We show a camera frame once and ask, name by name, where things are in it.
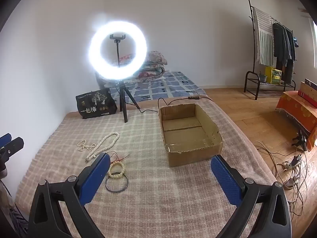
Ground black tripod stand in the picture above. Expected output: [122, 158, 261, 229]
[114, 40, 139, 123]

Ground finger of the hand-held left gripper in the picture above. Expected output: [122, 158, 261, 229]
[0, 137, 24, 165]
[0, 133, 12, 149]

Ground cardboard box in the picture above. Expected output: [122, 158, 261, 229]
[158, 103, 223, 167]

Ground thin metal bangle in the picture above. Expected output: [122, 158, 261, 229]
[105, 174, 129, 193]

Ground black printed snack bag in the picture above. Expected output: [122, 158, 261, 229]
[75, 88, 118, 119]

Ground white power strip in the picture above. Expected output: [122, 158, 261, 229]
[276, 154, 303, 171]

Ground tangle of floor cables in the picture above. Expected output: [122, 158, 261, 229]
[255, 141, 312, 228]

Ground tan and red flat box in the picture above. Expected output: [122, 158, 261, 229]
[298, 79, 317, 108]

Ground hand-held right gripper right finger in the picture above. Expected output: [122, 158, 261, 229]
[210, 154, 293, 238]

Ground folded floral quilt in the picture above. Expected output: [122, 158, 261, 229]
[117, 51, 169, 81]

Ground yellow box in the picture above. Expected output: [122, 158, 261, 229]
[264, 66, 283, 84]

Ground orange gift box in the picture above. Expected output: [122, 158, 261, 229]
[276, 90, 317, 152]

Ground white ring light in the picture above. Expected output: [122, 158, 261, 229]
[88, 20, 148, 81]

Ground beige plaid blanket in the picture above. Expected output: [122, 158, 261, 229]
[15, 95, 278, 238]

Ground striped hanging towel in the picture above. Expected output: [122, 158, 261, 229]
[253, 7, 275, 65]

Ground blue patterned bedsheet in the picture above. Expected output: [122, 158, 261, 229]
[109, 71, 207, 102]

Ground dark striped cloth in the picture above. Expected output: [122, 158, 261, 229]
[0, 178, 29, 238]

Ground small black clamp stand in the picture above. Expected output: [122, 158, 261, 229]
[292, 130, 309, 152]

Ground black metal clothes rack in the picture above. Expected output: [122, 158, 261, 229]
[244, 0, 298, 100]

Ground dark hanging clothes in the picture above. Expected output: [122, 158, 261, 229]
[272, 22, 297, 85]

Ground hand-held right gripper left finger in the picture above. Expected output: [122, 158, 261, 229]
[28, 152, 111, 238]

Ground red string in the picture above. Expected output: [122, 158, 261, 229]
[109, 152, 130, 163]

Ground black ring light cable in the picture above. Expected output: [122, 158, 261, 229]
[125, 95, 213, 113]

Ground window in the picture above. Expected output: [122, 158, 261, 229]
[312, 20, 317, 67]

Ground long pearl necklace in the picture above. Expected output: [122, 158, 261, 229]
[77, 132, 120, 163]

